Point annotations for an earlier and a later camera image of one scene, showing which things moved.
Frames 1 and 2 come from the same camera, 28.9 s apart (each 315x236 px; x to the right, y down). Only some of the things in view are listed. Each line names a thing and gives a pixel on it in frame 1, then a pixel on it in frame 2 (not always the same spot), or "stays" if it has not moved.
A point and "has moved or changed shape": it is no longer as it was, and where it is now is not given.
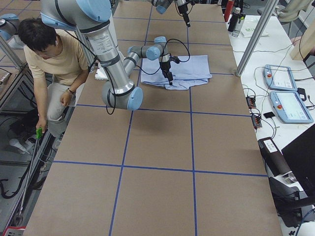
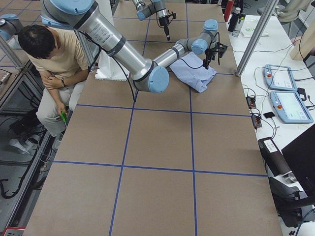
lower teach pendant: x=289 y=107 stays
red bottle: x=229 y=9 stays
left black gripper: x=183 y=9 -> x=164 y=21
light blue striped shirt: x=192 y=71 has moved or changed shape
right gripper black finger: x=170 y=78 -> x=205 y=64
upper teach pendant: x=279 y=77 stays
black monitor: x=300 y=153 stays
